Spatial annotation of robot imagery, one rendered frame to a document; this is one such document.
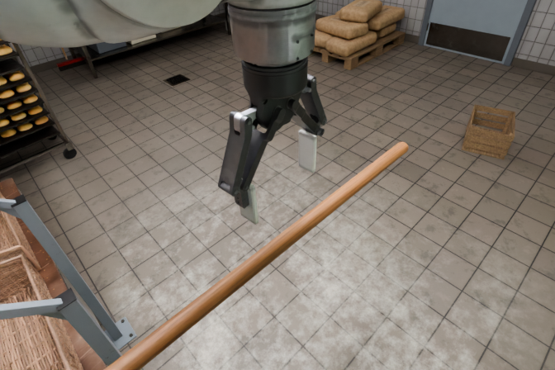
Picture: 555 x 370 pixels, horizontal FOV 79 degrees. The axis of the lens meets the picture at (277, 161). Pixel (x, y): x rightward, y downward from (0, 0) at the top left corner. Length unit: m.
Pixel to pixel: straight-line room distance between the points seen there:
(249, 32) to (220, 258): 1.86
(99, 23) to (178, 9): 0.05
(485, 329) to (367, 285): 0.57
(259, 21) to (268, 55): 0.03
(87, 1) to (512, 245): 2.41
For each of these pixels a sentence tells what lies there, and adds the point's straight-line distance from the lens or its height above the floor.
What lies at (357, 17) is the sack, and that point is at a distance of 4.39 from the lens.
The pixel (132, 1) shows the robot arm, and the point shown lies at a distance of 0.21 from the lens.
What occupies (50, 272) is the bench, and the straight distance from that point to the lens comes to 1.63.
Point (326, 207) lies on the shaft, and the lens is 0.68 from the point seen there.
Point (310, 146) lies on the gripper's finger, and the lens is 0.52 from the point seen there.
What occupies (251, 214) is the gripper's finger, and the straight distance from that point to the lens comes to 0.46.
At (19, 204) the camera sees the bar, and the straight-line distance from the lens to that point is 1.37.
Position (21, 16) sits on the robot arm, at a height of 1.64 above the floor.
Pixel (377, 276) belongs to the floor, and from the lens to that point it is 2.05.
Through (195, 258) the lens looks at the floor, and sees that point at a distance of 2.16.
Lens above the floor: 1.69
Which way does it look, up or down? 38 degrees down
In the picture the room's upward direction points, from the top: 3 degrees counter-clockwise
